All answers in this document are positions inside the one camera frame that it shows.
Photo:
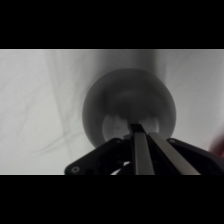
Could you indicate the grey upturned bowl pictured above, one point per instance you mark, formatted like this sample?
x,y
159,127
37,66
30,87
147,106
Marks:
x,y
100,106

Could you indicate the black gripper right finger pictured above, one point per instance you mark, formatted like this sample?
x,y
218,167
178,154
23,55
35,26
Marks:
x,y
173,156

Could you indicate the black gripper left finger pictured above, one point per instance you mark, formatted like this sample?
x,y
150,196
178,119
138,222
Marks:
x,y
142,153

